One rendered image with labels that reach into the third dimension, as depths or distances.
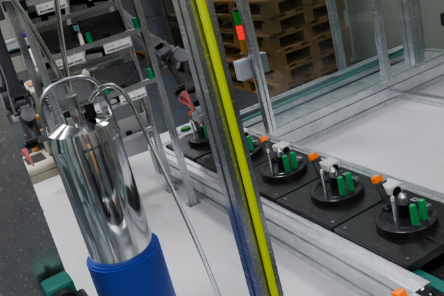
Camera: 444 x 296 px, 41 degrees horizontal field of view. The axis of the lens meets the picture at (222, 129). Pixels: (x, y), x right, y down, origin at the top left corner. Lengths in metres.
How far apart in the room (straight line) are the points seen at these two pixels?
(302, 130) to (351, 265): 0.94
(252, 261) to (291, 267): 0.52
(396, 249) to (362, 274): 0.09
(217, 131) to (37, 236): 0.31
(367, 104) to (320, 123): 0.24
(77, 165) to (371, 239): 0.68
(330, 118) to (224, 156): 1.39
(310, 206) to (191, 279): 0.37
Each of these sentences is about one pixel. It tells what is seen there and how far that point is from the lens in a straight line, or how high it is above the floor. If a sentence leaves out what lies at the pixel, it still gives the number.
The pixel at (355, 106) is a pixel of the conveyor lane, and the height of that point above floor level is 0.92.
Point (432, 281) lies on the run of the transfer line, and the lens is 1.32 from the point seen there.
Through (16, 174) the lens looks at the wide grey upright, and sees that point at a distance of 0.86.
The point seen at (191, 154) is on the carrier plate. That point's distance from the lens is 2.13.
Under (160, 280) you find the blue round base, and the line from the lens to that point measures 1.28.
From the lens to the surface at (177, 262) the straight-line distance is 1.72.
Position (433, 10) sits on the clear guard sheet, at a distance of 3.03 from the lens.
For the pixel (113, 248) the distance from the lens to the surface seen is 1.22.
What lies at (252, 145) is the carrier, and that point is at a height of 1.01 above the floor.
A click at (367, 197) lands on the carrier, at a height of 0.97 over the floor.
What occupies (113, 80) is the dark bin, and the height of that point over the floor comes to 1.33.
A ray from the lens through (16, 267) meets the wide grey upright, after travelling 0.90.
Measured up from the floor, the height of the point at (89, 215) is 1.25.
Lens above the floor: 1.72
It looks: 19 degrees down
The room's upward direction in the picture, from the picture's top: 14 degrees counter-clockwise
